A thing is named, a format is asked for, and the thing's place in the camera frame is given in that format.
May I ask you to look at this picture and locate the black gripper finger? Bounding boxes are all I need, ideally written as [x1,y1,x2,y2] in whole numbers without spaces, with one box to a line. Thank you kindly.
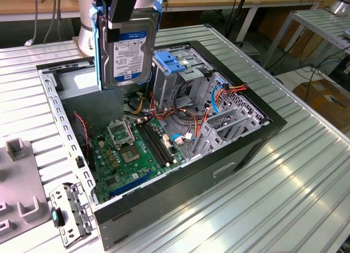
[107,0,139,43]
[92,0,113,20]

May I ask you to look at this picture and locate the hard disk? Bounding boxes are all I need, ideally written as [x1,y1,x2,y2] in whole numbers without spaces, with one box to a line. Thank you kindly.
[92,0,165,92]

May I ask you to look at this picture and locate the blue data wire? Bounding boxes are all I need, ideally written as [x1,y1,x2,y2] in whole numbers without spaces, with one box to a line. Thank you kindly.
[210,82,229,116]

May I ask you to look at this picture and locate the orange red power wire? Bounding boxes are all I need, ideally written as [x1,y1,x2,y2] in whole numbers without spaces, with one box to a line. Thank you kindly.
[223,83,247,95]

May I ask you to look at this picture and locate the metal disk bay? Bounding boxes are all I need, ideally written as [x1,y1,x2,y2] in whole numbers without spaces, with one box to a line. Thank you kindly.
[188,99,271,160]

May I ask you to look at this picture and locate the wooden desk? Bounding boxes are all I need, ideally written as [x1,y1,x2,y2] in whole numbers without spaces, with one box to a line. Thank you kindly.
[0,0,325,21]

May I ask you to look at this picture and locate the blue drive cage latch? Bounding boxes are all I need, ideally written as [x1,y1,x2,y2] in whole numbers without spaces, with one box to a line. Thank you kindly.
[154,51,187,75]

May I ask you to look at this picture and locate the metal optical drive cage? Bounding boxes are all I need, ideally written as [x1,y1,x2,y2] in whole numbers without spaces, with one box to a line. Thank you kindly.
[150,46,214,109]

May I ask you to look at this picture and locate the grey power supply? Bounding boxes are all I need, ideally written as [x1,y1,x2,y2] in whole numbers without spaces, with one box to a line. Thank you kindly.
[56,71,126,128]

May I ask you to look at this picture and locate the metal socket cover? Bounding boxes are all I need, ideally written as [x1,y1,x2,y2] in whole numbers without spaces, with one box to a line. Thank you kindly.
[106,119,136,150]

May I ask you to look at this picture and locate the black RAM slot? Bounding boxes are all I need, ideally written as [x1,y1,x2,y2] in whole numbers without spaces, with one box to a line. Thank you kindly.
[147,120,176,163]
[136,123,167,168]
[139,122,170,166]
[143,121,173,164]

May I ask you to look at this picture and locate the CPU socket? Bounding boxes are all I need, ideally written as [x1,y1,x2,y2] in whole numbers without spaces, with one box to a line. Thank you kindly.
[120,145,144,166]

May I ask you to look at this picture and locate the green motherboard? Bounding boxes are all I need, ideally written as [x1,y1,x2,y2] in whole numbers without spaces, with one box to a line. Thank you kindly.
[89,117,189,204]

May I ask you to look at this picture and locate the brown cardboard boxes stacked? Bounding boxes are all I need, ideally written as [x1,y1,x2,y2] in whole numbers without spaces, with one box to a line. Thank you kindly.
[258,15,325,61]

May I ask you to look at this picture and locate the blue expansion slot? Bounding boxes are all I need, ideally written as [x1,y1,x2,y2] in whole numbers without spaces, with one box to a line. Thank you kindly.
[109,170,154,198]

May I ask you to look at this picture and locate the black PC case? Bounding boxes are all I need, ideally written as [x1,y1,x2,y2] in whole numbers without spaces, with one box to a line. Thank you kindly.
[35,40,288,251]

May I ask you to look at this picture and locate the grey parts rack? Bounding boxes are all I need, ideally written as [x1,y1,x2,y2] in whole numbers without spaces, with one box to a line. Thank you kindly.
[0,137,51,244]

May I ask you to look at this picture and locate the metal slat side table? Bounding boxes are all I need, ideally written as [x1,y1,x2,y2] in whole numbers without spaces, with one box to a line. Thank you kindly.
[262,7,350,70]

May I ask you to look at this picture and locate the brown cardboard box labelled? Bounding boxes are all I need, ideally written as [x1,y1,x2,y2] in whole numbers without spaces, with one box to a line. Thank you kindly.
[292,79,350,128]

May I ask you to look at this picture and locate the black latch blue tab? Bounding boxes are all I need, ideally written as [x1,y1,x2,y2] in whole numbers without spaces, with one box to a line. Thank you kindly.
[50,207,66,228]

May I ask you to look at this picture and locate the black cable metal plug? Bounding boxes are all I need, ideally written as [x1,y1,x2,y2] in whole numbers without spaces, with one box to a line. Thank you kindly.
[24,0,39,48]

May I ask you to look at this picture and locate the orange red wire bundle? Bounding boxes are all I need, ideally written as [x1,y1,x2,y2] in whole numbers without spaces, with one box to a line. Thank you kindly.
[122,90,217,140]

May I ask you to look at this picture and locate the red black fan wire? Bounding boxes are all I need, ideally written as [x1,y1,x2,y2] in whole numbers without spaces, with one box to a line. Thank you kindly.
[73,113,92,160]

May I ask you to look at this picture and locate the metal slot cover bracket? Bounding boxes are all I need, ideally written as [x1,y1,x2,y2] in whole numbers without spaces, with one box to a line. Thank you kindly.
[48,181,98,248]

